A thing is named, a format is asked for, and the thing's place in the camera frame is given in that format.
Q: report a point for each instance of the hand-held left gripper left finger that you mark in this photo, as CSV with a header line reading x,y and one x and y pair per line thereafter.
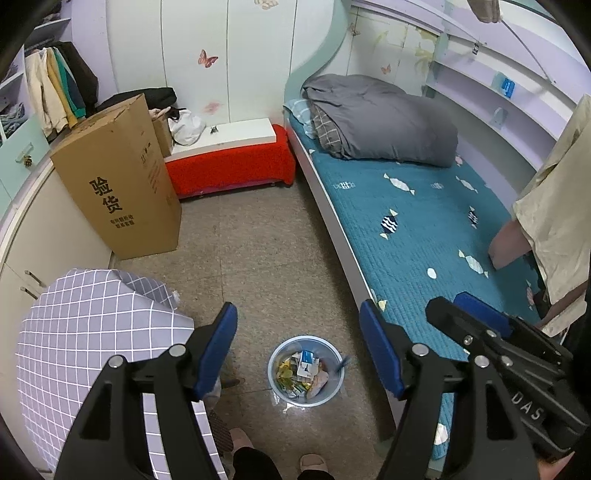
x,y
217,341

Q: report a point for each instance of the purple bed shelf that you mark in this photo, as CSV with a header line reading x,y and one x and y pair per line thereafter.
x,y
475,115

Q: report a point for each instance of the small cardboard box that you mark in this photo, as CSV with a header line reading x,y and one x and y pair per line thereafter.
x,y
162,136

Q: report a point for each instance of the white board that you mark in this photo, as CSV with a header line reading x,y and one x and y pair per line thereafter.
x,y
240,131

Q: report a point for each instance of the purple checked tablecloth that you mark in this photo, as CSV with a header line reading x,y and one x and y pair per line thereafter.
x,y
92,332

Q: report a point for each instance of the blue plastic basin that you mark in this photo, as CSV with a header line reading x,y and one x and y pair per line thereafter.
x,y
295,345

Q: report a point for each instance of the white low cabinet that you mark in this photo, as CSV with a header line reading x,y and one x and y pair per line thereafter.
x,y
46,240

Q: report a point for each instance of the person's right hand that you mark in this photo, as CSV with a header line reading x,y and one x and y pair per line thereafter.
x,y
556,468

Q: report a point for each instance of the purple open wardrobe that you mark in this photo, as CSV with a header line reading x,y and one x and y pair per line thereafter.
x,y
14,152

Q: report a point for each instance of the beige slipper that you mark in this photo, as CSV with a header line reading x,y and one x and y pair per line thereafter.
x,y
241,441
312,461

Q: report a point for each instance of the pink hanging garment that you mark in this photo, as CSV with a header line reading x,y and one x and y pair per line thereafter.
x,y
505,244

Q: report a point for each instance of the small blue box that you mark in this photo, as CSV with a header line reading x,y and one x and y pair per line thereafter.
x,y
505,86

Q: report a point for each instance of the person's leg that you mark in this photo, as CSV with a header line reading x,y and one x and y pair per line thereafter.
x,y
314,474
258,464

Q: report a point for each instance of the person's right leg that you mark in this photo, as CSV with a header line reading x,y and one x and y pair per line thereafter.
x,y
314,474

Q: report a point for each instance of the clear plastic bag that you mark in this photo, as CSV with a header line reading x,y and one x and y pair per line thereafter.
x,y
174,300

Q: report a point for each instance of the large cardboard box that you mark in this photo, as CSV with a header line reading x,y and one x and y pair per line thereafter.
x,y
124,198

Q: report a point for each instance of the black bag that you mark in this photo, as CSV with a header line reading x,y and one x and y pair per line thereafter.
x,y
152,96

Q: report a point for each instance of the grey checked blanket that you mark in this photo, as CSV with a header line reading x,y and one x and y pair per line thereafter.
x,y
328,134

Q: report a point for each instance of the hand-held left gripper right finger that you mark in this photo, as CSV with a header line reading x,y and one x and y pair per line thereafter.
x,y
378,346

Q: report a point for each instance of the grey duvet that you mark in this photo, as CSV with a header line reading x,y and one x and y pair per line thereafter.
x,y
383,120

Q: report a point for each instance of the pink white wrapper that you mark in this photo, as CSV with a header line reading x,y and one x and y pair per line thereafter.
x,y
318,385

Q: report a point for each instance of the green hanging garment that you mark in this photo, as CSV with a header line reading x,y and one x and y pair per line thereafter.
x,y
74,99

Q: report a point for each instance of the cream hanging jacket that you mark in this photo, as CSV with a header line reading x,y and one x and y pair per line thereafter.
x,y
39,92

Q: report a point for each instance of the black hanging coat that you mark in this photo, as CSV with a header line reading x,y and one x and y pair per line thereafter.
x,y
85,69

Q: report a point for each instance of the blue white small carton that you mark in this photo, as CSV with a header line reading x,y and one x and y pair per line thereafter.
x,y
305,364

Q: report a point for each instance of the beige cloth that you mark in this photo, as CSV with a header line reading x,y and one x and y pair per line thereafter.
x,y
485,10

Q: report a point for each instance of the green yellow wrapper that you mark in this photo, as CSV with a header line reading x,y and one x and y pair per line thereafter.
x,y
293,390

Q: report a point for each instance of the person's left leg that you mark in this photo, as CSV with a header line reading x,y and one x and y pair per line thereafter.
x,y
258,464

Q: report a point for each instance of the folded blue jeans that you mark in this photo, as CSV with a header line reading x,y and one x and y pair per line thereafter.
x,y
11,117

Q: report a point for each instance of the black mesh fabric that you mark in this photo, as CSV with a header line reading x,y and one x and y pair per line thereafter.
x,y
221,434

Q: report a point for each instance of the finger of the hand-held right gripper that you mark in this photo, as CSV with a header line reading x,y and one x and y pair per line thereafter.
x,y
461,325
480,311

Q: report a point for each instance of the teal bunk bed frame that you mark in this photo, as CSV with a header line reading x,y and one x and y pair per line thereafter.
x,y
330,41

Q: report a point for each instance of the cream hanging shirt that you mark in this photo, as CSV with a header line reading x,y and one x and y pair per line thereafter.
x,y
558,207

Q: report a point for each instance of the teal candy-print bed sheet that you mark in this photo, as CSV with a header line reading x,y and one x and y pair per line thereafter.
x,y
415,207

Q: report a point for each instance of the pink butterfly sticker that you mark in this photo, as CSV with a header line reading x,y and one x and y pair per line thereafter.
x,y
208,58

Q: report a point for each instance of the red covered bench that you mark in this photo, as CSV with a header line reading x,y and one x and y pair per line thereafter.
x,y
231,170

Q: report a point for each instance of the beige butterfly sticker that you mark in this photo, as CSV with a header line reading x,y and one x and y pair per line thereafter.
x,y
268,3

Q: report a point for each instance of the yellow hanging garment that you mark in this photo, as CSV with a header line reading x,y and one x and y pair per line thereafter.
x,y
59,92

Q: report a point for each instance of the white plastic bag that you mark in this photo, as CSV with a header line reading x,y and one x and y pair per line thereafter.
x,y
187,129

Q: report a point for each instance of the blue checked pillow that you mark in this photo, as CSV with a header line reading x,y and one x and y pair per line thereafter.
x,y
298,113

